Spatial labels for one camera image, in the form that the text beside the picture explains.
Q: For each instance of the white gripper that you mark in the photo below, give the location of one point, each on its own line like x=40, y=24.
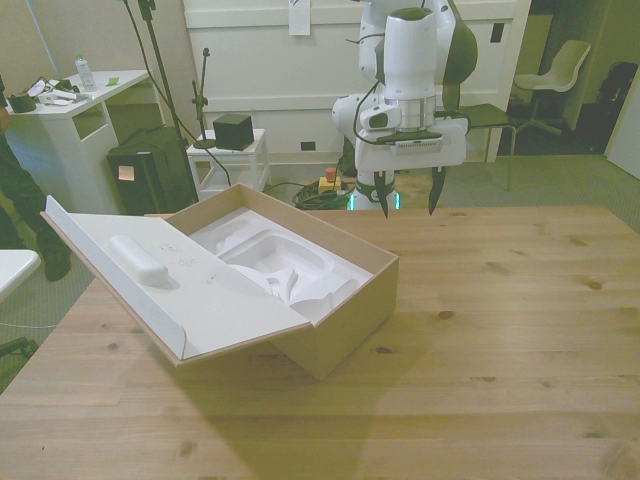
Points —
x=415, y=152

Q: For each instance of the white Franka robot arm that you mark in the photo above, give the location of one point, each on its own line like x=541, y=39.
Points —
x=407, y=55

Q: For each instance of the brown cardboard box with lid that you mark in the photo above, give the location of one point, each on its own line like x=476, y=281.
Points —
x=345, y=310

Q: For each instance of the white moulded box insert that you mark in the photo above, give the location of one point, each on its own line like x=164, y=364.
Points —
x=285, y=260

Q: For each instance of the black cube box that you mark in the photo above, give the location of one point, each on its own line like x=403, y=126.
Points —
x=232, y=132

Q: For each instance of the yellow emergency stop button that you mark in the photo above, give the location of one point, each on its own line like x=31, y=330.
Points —
x=331, y=181

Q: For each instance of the dark seat metal chair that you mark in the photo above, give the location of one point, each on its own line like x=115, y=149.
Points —
x=487, y=117

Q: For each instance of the small white side table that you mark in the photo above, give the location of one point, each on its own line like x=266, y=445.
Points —
x=250, y=155

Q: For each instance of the white swivel chair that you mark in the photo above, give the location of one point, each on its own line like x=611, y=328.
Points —
x=555, y=70

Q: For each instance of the white hanging paper sheet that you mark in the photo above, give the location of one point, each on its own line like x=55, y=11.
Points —
x=299, y=17

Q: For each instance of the black computer case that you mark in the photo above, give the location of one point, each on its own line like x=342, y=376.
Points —
x=150, y=175

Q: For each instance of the tall black tripod stand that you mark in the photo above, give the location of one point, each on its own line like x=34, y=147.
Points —
x=160, y=60

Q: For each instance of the orange sticky note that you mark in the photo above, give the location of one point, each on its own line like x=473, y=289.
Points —
x=126, y=173

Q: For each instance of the green sticky note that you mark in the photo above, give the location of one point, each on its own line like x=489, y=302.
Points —
x=113, y=80

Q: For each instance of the clear plastic bottle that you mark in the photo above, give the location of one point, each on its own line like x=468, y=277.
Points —
x=85, y=74

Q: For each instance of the white shelf cabinet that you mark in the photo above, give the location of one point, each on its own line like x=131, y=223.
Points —
x=65, y=145

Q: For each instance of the white handheld device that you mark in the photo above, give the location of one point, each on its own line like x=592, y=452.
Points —
x=56, y=98

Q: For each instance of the person in dark clothes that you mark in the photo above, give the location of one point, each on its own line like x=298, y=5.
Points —
x=25, y=200

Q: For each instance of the white table edge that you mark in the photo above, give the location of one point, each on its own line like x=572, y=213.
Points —
x=15, y=267

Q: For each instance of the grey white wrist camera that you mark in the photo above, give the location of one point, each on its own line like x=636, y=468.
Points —
x=380, y=119

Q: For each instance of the black wall outlet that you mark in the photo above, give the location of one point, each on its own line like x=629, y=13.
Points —
x=308, y=146

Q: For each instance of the black wall switch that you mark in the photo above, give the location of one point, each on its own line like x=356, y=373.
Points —
x=497, y=33

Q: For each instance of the short black camera stand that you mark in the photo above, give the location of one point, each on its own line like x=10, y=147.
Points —
x=202, y=100

